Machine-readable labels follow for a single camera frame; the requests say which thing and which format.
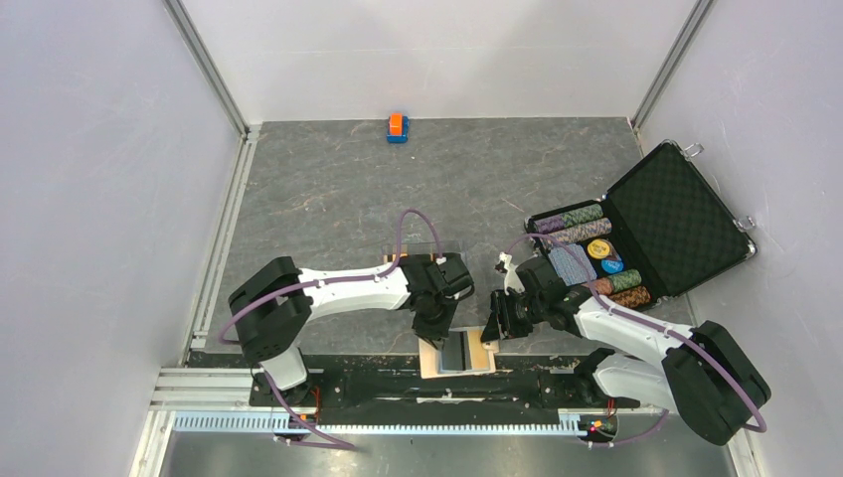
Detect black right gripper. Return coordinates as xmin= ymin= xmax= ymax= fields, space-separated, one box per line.
xmin=480 ymin=288 xmax=546 ymax=343

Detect gold striped credit card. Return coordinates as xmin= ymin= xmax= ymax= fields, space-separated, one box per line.
xmin=466 ymin=330 xmax=490 ymax=371

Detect beige leather card holder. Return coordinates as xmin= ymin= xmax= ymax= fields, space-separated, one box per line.
xmin=419 ymin=327 xmax=499 ymax=380

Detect black and yellow credit cards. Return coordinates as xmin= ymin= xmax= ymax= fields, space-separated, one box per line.
xmin=384 ymin=251 xmax=409 ymax=263

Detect clear acrylic card box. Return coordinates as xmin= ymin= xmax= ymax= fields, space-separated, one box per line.
xmin=381 ymin=240 xmax=467 ymax=262

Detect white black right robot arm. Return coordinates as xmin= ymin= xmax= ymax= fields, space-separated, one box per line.
xmin=485 ymin=253 xmax=772 ymax=445

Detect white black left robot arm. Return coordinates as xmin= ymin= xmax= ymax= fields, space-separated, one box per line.
xmin=224 ymin=253 xmax=475 ymax=405

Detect blue patterned playing card deck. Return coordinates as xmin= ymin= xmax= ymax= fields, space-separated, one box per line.
xmin=548 ymin=243 xmax=597 ymax=286

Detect green blue poker chip stack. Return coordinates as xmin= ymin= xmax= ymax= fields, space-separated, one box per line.
xmin=533 ymin=204 xmax=603 ymax=234

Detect blue round chip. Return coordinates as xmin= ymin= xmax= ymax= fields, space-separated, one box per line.
xmin=600 ymin=256 xmax=625 ymax=274

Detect yellow dealer button chip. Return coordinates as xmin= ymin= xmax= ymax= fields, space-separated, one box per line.
xmin=586 ymin=238 xmax=614 ymax=260

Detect purple poker chip stack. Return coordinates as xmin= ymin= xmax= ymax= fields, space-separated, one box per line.
xmin=536 ymin=218 xmax=612 ymax=243

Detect brown poker chip stack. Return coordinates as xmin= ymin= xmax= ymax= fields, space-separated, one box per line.
xmin=593 ymin=269 xmax=653 ymax=309

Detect black poker chip case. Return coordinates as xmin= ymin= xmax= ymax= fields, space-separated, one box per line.
xmin=524 ymin=140 xmax=758 ymax=310

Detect orange and blue toy car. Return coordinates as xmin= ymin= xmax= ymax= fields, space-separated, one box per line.
xmin=386 ymin=112 xmax=410 ymax=144

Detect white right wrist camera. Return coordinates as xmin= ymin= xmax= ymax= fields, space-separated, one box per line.
xmin=495 ymin=251 xmax=525 ymax=295

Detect white slotted cable duct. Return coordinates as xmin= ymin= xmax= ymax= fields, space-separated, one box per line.
xmin=172 ymin=410 xmax=617 ymax=437

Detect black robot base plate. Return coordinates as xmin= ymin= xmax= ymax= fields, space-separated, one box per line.
xmin=282 ymin=355 xmax=640 ymax=424

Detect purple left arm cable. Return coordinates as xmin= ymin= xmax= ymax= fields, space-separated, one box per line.
xmin=217 ymin=209 xmax=445 ymax=452

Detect aluminium frame post right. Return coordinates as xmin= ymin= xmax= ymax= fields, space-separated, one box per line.
xmin=629 ymin=0 xmax=717 ymax=134

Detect aluminium frame post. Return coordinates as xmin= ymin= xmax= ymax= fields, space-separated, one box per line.
xmin=162 ymin=0 xmax=251 ymax=137
xmin=629 ymin=0 xmax=717 ymax=134

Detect aluminium frame post left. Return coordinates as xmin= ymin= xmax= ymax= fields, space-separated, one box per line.
xmin=162 ymin=0 xmax=251 ymax=137

